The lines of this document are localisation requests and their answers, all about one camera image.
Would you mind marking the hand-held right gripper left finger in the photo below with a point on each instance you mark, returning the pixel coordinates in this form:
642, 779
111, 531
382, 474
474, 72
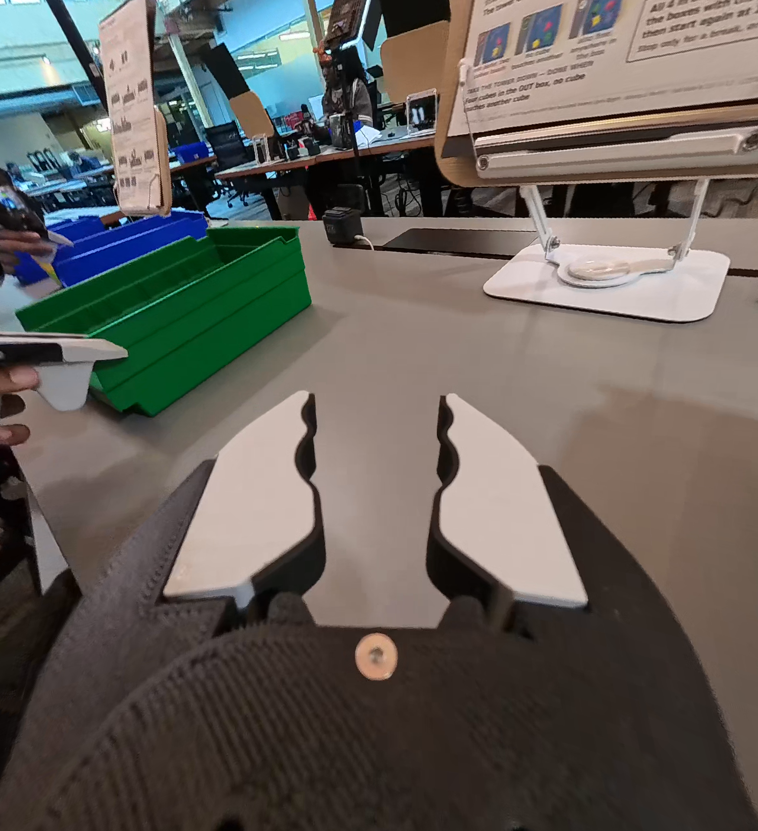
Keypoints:
249, 513

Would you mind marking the black diagonal support pole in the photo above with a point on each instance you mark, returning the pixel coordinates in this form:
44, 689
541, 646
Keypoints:
77, 52

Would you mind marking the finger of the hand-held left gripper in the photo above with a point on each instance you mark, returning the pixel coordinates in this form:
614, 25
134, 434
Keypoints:
93, 350

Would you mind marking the grey desk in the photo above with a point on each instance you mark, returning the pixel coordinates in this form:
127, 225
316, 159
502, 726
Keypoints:
418, 350

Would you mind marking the cardboard instruction board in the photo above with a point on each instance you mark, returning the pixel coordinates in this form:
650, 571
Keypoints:
133, 117

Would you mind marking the blue plastic bin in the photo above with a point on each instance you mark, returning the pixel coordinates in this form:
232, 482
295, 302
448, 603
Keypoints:
194, 152
132, 243

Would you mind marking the black office chair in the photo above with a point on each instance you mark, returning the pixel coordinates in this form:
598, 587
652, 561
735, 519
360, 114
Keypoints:
228, 146

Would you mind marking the cardboard panel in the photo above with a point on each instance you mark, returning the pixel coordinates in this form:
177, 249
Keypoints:
249, 113

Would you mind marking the angled display screen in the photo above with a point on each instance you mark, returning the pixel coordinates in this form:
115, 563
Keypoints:
346, 23

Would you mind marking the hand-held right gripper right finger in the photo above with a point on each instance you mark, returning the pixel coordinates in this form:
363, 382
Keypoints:
508, 519

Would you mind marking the printed instruction sheet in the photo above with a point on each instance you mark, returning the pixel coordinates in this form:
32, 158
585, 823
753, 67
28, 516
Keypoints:
612, 78

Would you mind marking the black power adapter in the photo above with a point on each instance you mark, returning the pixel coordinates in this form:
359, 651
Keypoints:
341, 226

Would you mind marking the green plastic bin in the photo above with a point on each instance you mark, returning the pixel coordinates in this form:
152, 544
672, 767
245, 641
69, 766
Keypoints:
177, 311

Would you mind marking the background wooden document stand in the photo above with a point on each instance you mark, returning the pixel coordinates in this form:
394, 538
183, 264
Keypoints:
418, 62

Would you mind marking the background office desk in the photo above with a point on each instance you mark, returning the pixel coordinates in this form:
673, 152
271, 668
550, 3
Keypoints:
301, 159

